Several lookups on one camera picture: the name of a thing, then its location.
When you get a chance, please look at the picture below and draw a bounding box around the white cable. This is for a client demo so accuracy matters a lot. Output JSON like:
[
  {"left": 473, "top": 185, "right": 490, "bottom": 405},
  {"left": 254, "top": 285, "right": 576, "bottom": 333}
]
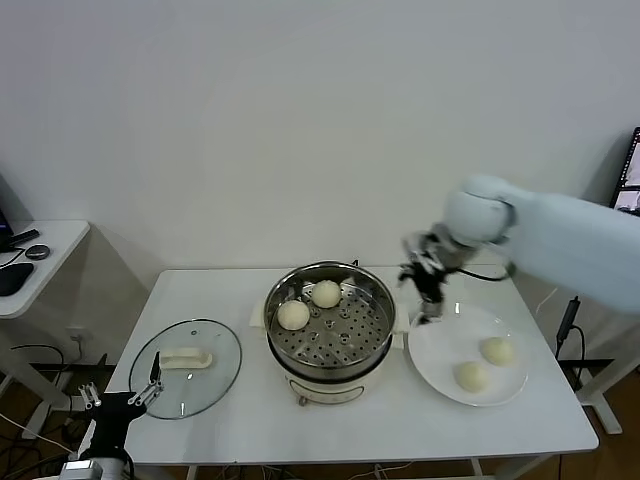
[{"left": 535, "top": 287, "right": 561, "bottom": 319}]

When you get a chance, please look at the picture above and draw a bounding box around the white side table with label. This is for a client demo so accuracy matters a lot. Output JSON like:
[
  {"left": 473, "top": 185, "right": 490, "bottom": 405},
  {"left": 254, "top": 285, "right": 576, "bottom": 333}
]
[{"left": 564, "top": 294, "right": 640, "bottom": 436}]

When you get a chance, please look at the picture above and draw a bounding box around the dark monitor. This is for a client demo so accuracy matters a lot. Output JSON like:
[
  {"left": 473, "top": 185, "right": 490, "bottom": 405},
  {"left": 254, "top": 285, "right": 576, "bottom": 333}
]
[{"left": 0, "top": 172, "right": 19, "bottom": 251}]

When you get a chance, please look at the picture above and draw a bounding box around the white steamed baozi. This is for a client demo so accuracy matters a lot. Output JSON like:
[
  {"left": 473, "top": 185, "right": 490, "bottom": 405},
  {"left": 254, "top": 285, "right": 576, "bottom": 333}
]
[
  {"left": 277, "top": 300, "right": 310, "bottom": 331},
  {"left": 311, "top": 280, "right": 343, "bottom": 309},
  {"left": 453, "top": 361, "right": 491, "bottom": 395},
  {"left": 479, "top": 337, "right": 516, "bottom": 367}
]

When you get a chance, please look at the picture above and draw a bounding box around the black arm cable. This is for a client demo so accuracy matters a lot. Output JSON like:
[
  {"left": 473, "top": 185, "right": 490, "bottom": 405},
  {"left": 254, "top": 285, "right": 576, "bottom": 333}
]
[{"left": 458, "top": 258, "right": 517, "bottom": 282}]

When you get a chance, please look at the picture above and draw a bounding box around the stainless steel steamer basket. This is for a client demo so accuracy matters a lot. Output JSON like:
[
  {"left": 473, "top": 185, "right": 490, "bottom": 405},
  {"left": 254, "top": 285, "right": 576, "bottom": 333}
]
[{"left": 264, "top": 261, "right": 396, "bottom": 374}]

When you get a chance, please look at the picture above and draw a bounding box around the open black laptop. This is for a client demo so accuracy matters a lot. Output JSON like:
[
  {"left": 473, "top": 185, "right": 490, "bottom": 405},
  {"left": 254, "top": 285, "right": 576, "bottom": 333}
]
[{"left": 610, "top": 127, "right": 640, "bottom": 216}]

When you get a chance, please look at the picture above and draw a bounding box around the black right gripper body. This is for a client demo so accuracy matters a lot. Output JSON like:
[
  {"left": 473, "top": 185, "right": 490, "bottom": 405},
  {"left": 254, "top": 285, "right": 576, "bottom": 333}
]
[{"left": 399, "top": 259, "right": 449, "bottom": 306}]

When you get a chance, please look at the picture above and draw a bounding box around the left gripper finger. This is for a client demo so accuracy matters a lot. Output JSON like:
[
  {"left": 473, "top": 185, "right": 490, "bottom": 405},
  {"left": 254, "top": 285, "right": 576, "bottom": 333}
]
[
  {"left": 128, "top": 351, "right": 165, "bottom": 405},
  {"left": 78, "top": 382, "right": 101, "bottom": 411}
]

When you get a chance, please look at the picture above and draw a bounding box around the black looping floor cable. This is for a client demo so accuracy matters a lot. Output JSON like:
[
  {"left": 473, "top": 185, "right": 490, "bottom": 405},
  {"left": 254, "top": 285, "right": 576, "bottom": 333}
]
[{"left": 10, "top": 343, "right": 69, "bottom": 374}]

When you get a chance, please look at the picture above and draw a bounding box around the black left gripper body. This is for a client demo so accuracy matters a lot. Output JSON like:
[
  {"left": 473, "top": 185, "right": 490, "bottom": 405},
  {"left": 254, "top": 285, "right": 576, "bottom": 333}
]
[{"left": 92, "top": 392, "right": 149, "bottom": 451}]

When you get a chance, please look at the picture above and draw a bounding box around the glass lid with cream handle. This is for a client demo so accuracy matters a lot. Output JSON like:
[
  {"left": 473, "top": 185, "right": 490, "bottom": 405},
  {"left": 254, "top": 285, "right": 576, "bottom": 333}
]
[{"left": 128, "top": 318, "right": 244, "bottom": 420}]

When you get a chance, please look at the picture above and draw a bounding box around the black cable with adapter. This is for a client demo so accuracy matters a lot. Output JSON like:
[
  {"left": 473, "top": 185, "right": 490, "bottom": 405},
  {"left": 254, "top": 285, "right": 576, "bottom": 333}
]
[{"left": 554, "top": 295, "right": 587, "bottom": 391}]

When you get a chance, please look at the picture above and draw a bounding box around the white round plate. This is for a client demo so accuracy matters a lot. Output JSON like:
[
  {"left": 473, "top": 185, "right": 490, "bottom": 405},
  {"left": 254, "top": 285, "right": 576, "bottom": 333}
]
[{"left": 407, "top": 303, "right": 529, "bottom": 407}]

